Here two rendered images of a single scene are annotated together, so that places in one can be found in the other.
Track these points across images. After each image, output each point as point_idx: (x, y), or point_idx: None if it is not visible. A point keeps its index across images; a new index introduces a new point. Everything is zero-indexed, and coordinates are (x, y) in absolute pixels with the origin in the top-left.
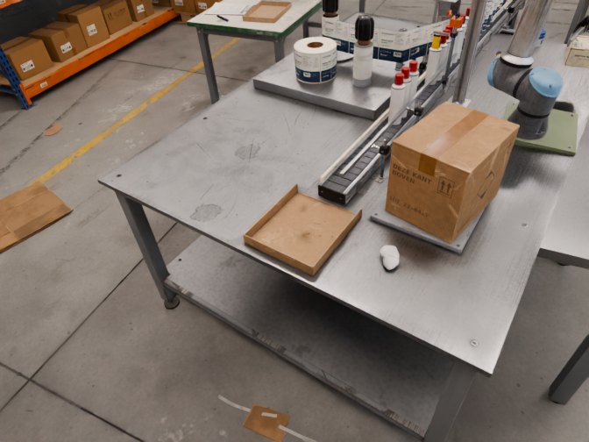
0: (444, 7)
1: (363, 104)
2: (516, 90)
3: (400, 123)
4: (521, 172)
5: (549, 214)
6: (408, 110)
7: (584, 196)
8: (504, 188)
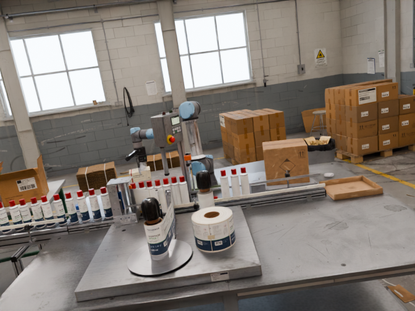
0: (123, 187)
1: (238, 210)
2: (210, 165)
3: None
4: (239, 180)
5: (260, 172)
6: None
7: (240, 172)
8: (255, 179)
